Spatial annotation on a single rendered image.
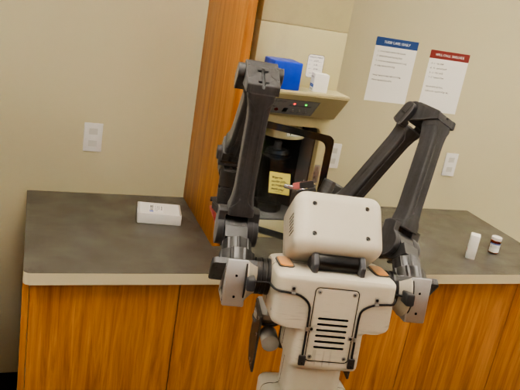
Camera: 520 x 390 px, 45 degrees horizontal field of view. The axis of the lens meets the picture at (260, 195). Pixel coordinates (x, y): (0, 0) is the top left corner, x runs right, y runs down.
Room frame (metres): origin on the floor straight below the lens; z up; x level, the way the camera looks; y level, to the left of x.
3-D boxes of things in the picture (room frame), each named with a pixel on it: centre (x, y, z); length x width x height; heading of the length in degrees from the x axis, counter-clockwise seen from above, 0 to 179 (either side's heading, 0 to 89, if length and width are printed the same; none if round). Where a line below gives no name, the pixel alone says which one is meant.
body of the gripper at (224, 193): (1.76, 0.10, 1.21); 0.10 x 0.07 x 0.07; 26
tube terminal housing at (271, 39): (2.30, -0.01, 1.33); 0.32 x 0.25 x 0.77; 111
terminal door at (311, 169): (2.07, -0.06, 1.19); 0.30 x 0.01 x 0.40; 72
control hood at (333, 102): (2.13, -0.08, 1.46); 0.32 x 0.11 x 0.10; 111
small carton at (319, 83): (2.15, -0.13, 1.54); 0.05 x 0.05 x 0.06; 12
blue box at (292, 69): (2.10, 0.00, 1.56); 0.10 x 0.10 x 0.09; 21
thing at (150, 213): (2.18, 0.36, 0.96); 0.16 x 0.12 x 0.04; 104
